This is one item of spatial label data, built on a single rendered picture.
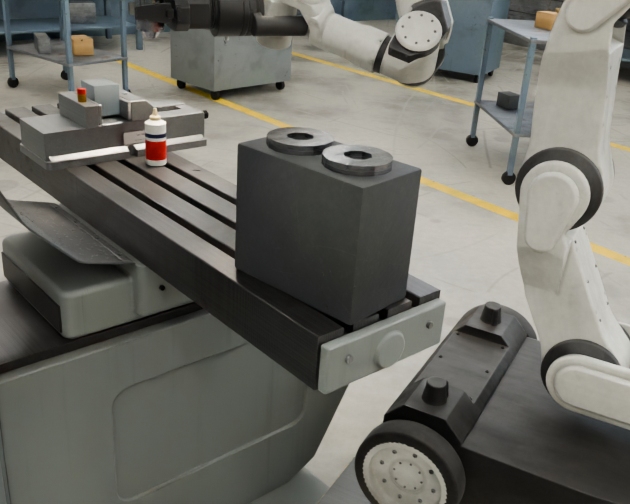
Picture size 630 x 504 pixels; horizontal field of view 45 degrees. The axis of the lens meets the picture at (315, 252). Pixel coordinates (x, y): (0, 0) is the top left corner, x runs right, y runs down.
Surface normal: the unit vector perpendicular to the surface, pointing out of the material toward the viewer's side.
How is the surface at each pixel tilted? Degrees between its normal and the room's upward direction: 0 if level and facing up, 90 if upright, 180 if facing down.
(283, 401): 90
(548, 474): 0
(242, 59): 90
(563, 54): 115
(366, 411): 0
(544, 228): 90
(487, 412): 0
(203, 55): 90
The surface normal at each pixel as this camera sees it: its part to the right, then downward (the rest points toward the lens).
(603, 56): -0.40, 0.71
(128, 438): 0.65, 0.36
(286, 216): -0.68, 0.27
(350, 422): 0.07, -0.91
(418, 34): -0.04, -0.30
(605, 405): -0.48, 0.34
